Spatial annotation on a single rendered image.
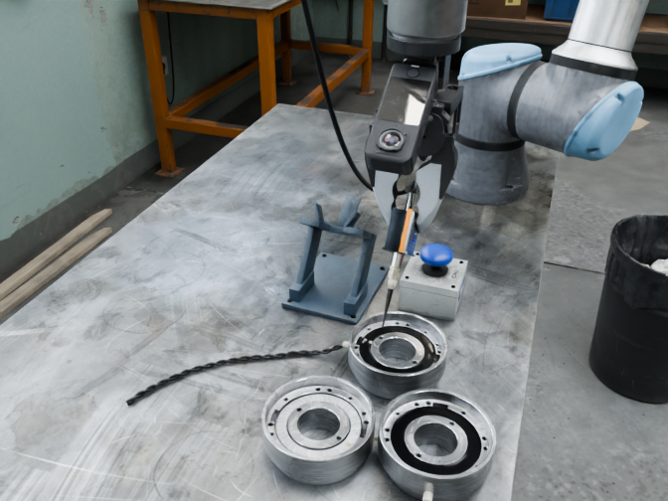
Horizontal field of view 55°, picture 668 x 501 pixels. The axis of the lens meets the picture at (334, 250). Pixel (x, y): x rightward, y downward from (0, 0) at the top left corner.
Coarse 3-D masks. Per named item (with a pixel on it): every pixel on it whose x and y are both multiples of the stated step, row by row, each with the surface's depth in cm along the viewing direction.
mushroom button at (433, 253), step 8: (424, 248) 78; (432, 248) 78; (440, 248) 78; (448, 248) 78; (424, 256) 77; (432, 256) 76; (440, 256) 76; (448, 256) 77; (432, 264) 76; (440, 264) 76
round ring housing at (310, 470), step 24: (288, 384) 63; (312, 384) 64; (336, 384) 64; (264, 408) 60; (312, 408) 62; (336, 408) 62; (360, 408) 62; (264, 432) 58; (288, 432) 59; (336, 432) 59; (288, 456) 56; (336, 456) 55; (360, 456) 57; (312, 480) 57; (336, 480) 58
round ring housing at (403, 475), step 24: (408, 408) 62; (456, 408) 62; (480, 408) 60; (384, 432) 59; (408, 432) 59; (432, 432) 61; (456, 432) 59; (480, 432) 59; (384, 456) 57; (432, 456) 57; (456, 456) 57; (480, 456) 57; (408, 480) 55; (432, 480) 54; (456, 480) 54; (480, 480) 56
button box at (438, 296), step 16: (416, 256) 82; (416, 272) 79; (432, 272) 78; (448, 272) 79; (464, 272) 79; (400, 288) 78; (416, 288) 77; (432, 288) 76; (448, 288) 76; (400, 304) 79; (416, 304) 78; (432, 304) 78; (448, 304) 77
